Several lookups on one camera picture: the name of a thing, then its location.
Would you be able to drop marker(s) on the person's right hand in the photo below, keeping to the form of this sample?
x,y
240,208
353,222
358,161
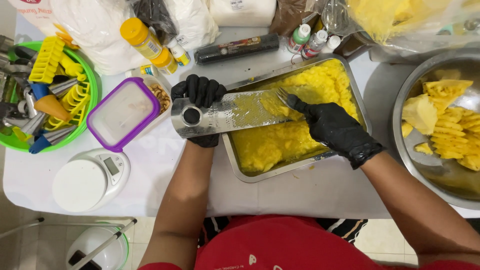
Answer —
x,y
337,129

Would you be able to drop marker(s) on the large yellow-capped bottle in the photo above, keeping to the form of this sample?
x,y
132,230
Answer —
x,y
140,37

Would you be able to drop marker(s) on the steel fork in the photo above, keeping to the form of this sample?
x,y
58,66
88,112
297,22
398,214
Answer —
x,y
283,96

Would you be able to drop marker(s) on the grated yellow pineapple pulp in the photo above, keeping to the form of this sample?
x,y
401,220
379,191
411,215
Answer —
x,y
277,144

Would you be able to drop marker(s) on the clear bag of pineapple peel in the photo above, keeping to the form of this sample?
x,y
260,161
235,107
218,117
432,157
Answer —
x,y
393,20

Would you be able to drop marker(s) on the black wrapped roll packet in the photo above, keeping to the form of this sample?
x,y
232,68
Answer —
x,y
236,48

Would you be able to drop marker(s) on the large white flour bag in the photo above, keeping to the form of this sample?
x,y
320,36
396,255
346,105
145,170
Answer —
x,y
101,33

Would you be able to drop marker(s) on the heap of steel piping nozzles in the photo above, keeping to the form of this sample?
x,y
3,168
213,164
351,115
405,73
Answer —
x,y
33,120

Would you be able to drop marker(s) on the white printed starch bag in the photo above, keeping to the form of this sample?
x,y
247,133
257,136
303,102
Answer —
x,y
33,13

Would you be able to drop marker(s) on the medium white flour bag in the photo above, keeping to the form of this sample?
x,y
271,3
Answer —
x,y
193,22

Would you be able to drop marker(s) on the tiny lying white bottle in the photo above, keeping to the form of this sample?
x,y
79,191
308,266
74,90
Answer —
x,y
144,70

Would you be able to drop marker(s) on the striped dark cloth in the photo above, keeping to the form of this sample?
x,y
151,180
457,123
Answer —
x,y
345,227

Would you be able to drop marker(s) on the green plastic basket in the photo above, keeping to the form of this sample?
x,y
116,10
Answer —
x,y
88,71

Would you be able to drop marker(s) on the red food colouring bottle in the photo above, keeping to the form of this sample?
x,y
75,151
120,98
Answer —
x,y
313,45

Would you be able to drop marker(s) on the white table cover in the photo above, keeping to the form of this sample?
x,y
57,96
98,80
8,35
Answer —
x,y
157,168

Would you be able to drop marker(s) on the pile of peeled pineapple pieces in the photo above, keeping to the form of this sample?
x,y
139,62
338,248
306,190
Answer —
x,y
446,123

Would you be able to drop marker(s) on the dark clear plastic bag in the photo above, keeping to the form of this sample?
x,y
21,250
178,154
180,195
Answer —
x,y
155,17

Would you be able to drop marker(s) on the grey metal rod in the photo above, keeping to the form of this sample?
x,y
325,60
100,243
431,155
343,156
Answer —
x,y
22,227

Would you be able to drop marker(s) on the green food colouring bottle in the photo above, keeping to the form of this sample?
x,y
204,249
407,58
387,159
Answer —
x,y
299,39

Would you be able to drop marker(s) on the person's red shirt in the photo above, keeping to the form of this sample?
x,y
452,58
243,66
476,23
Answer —
x,y
285,247

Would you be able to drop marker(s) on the yellow plastic cookie mould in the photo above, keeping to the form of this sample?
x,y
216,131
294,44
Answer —
x,y
47,60

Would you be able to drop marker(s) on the white digital kitchen scale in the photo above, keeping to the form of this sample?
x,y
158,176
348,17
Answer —
x,y
88,182

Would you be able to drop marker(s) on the small white bottle yellow label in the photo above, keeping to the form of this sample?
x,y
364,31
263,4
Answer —
x,y
179,52

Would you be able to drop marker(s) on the person's left fingers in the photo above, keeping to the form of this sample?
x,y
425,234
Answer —
x,y
200,88

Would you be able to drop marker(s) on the large steel mixing bowl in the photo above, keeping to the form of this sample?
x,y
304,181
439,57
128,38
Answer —
x,y
438,183

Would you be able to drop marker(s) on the white bin with green rim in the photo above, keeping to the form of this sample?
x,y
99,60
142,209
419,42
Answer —
x,y
95,245

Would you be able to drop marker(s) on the purple-rimmed clear container lid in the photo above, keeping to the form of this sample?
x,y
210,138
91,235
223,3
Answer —
x,y
122,114

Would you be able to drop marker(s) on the small yellow-capped bottle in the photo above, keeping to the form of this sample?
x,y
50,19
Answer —
x,y
165,62

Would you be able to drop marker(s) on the person's left hand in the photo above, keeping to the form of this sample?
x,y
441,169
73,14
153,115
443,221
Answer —
x,y
202,90

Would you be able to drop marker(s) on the brown powder bag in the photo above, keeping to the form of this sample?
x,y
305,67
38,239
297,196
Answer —
x,y
288,15

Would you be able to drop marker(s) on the steel grater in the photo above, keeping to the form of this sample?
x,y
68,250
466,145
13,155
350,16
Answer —
x,y
232,112

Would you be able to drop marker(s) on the clear container of peanuts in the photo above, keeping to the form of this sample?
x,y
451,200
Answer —
x,y
162,98

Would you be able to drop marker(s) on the rectangular steel tray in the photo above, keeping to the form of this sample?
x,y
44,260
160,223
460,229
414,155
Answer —
x,y
360,108

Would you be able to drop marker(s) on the flat white powder packet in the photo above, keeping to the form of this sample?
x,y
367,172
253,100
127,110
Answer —
x,y
242,13

